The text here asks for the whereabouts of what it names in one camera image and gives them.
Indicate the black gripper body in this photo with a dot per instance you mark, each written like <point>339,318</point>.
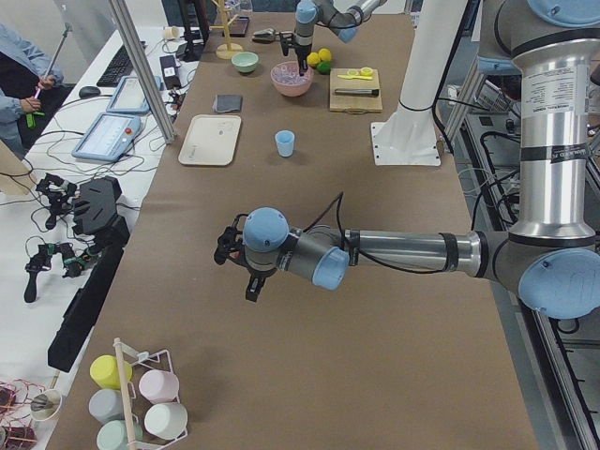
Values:
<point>302,50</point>
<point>256,274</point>

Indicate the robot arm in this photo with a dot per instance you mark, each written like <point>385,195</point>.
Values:
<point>308,14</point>
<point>547,258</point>

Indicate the pile of ice cubes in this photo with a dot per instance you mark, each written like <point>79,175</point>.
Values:
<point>286,74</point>

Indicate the steel ice scoop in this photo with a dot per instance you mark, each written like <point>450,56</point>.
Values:
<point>270,35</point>

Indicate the wooden cup stand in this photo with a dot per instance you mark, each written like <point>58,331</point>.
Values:
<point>227,17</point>

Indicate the blue plastic cup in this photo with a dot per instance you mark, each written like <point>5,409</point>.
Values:
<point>285,141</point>

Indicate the white cup rack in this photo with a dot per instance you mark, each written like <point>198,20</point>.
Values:
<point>132,364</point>

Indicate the pink cup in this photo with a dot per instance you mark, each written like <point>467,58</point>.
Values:
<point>159,386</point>

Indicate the white cup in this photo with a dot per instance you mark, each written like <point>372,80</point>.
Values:
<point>166,420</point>

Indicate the yellow cup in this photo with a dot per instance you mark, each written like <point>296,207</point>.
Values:
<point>104,372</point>

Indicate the grey cup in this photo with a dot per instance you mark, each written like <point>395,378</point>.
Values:
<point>106,405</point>

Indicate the mint cup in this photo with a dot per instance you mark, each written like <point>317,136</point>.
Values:
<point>113,436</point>

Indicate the whole yellow lemon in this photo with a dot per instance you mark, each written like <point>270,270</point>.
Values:
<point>313,59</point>
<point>325,55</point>

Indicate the pink bowl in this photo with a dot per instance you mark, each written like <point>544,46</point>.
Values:
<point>292,91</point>

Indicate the green lime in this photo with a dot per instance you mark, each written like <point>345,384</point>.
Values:
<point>324,68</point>

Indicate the green bowl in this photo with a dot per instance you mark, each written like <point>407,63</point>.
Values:
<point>245,62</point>

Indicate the wooden cutting board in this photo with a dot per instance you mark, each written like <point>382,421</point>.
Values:
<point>343,104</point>

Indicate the yellow plastic knife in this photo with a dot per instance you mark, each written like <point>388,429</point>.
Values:
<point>355,77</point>

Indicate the grey folded cloth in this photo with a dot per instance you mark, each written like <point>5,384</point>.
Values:
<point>228,103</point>

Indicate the cream rabbit tray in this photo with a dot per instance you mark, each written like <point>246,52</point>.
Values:
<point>210,140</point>

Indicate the blue teach pendant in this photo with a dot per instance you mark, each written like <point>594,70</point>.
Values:
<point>128,97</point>
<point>108,138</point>

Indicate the black keyboard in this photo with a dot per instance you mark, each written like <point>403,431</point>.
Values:
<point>119,67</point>

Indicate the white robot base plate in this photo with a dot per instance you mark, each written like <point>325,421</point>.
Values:
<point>394,144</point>

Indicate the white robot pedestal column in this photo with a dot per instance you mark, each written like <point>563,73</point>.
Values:
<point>440,23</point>

